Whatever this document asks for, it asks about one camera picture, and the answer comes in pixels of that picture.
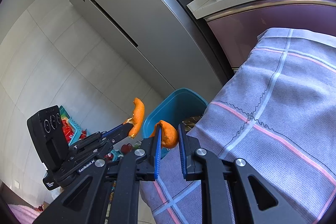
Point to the teal basket of red packets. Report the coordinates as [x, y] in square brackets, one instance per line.
[74, 129]

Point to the blue plastic bin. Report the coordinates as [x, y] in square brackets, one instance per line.
[178, 106]

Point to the white wall outlet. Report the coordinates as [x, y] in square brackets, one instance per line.
[16, 184]

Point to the orange peel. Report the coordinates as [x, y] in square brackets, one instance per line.
[138, 113]
[169, 134]

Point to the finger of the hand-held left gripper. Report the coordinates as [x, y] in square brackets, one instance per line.
[110, 142]
[115, 130]

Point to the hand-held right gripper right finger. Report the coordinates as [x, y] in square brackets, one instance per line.
[183, 155]

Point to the kitchen counter purple cabinets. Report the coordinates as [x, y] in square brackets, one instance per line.
[275, 19]

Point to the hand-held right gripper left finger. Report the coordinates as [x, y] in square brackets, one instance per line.
[158, 158]

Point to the grey refrigerator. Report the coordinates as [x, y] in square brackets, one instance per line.
[131, 16]

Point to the plaid tablecloth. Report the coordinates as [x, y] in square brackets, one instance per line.
[262, 121]

